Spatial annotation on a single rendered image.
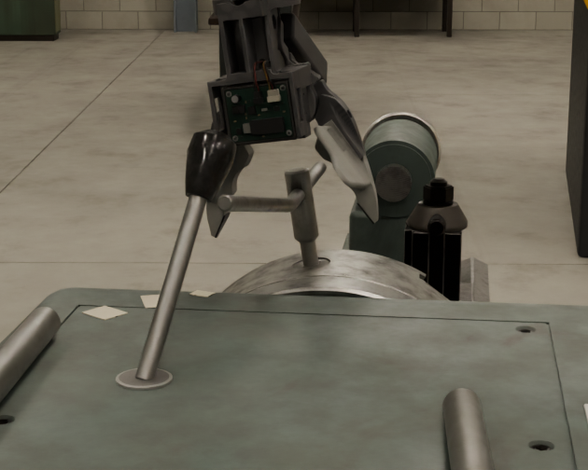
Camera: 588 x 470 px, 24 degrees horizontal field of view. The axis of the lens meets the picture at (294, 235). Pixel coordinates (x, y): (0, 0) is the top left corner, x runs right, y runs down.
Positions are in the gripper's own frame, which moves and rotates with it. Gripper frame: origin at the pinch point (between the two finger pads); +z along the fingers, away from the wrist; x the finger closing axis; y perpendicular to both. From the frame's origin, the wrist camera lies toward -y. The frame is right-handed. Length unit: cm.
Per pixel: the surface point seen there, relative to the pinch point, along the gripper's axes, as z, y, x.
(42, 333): -0.5, 30.2, -9.7
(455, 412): 3.6, 38.3, 18.6
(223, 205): -6.1, 20.4, 0.8
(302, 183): -3.4, -2.2, 0.5
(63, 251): 86, -425, -229
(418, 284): 7.0, -4.5, 9.0
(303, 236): 1.3, -2.3, -0.1
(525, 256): 115, -466, -34
